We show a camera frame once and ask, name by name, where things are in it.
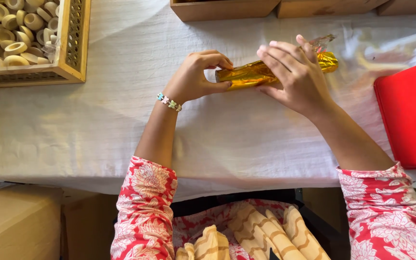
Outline person's right hand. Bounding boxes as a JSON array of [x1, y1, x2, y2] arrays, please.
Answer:
[[256, 35, 335, 118]]

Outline person's left hand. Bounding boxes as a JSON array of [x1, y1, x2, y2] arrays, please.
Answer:
[[163, 50, 234, 106]]

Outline gold foil roll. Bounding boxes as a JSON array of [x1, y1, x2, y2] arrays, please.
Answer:
[[215, 34, 339, 91]]

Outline white tablecloth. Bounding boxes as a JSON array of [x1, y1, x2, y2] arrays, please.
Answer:
[[0, 0, 416, 203]]

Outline plain wooden box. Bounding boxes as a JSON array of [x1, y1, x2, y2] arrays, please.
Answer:
[[276, 0, 390, 19], [376, 0, 416, 17], [170, 0, 281, 22]]

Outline clear plastic sheet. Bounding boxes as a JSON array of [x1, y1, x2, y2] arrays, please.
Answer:
[[340, 23, 416, 94]]

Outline red plastic container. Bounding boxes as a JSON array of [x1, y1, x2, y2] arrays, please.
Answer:
[[373, 59, 416, 169]]

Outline perforated wooden crate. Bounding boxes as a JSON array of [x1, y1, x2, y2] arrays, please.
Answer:
[[0, 0, 91, 89]]

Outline red floral dress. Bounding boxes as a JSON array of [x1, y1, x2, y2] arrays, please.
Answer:
[[110, 156, 416, 260]]

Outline yellow wavy-striped scarf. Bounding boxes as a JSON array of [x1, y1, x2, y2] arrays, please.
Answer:
[[175, 203, 332, 260]]

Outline brown cardboard box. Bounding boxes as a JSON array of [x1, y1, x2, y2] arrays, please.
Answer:
[[0, 185, 63, 260], [61, 192, 120, 260]]

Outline pile of cream rings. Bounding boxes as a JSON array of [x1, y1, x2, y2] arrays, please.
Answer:
[[0, 0, 60, 68]]

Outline pastel beaded bracelet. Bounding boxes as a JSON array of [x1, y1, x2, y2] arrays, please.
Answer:
[[157, 92, 183, 112]]

